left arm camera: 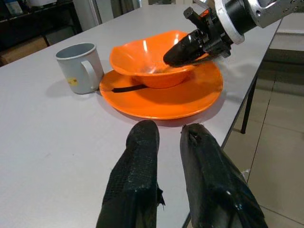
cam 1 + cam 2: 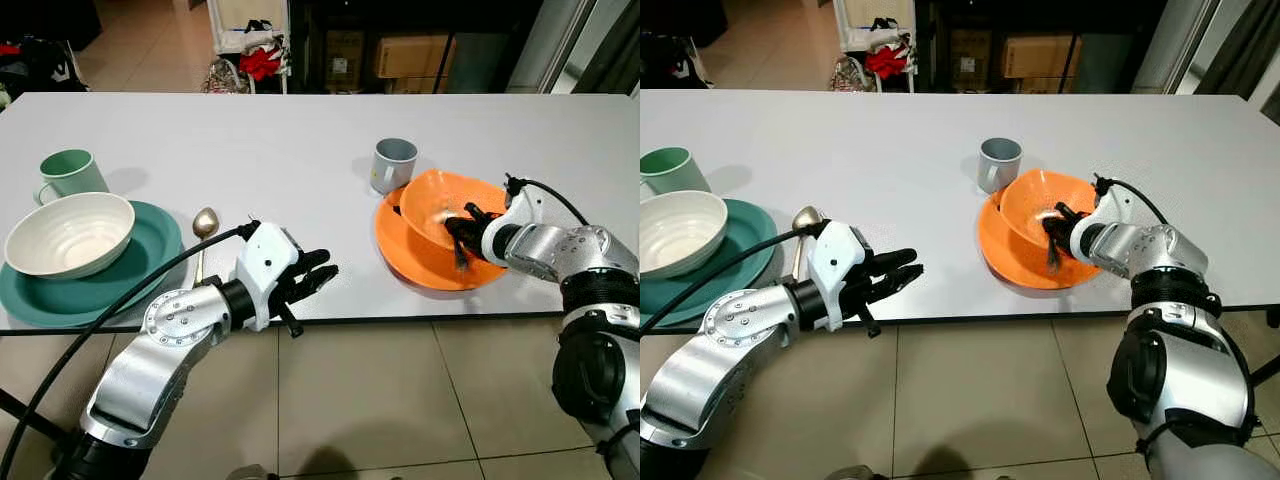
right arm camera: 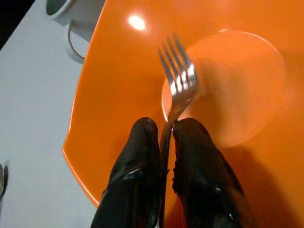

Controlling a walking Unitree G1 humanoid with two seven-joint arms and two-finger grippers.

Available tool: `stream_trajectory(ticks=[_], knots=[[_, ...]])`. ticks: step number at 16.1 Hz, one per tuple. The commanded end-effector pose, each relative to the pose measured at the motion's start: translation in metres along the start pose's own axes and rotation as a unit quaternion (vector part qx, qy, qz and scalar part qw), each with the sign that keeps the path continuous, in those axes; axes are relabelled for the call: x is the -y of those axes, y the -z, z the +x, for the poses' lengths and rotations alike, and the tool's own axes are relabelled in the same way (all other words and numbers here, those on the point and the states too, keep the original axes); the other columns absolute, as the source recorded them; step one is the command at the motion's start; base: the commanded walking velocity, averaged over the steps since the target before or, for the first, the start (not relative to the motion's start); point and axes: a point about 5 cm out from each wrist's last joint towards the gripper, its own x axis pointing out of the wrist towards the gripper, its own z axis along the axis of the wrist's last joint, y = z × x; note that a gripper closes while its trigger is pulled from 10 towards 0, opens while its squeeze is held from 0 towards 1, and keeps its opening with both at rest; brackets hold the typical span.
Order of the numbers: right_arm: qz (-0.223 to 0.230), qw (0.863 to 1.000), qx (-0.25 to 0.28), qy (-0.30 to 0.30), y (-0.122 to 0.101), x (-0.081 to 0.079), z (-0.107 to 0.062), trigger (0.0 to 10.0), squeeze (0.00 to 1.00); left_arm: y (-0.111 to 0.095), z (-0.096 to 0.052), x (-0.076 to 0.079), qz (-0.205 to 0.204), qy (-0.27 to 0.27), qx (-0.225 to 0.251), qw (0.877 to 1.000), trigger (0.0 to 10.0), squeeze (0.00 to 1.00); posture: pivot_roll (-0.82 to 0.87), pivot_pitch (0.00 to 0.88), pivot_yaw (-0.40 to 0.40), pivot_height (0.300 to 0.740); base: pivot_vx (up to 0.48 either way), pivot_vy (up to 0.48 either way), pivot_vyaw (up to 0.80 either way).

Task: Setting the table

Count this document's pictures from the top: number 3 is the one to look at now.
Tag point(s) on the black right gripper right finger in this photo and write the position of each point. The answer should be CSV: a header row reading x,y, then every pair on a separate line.
x,y
202,175

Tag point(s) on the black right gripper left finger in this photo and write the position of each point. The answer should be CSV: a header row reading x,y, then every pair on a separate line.
x,y
135,171

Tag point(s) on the silver metal fork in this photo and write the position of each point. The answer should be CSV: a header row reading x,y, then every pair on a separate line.
x,y
183,88

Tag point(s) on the orange plate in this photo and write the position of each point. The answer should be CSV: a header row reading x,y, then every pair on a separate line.
x,y
118,95

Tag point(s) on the metal spoon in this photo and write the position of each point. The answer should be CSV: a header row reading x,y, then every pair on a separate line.
x,y
3,180

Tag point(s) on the white mug with dark inside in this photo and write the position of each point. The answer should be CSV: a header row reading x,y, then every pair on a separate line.
x,y
80,14

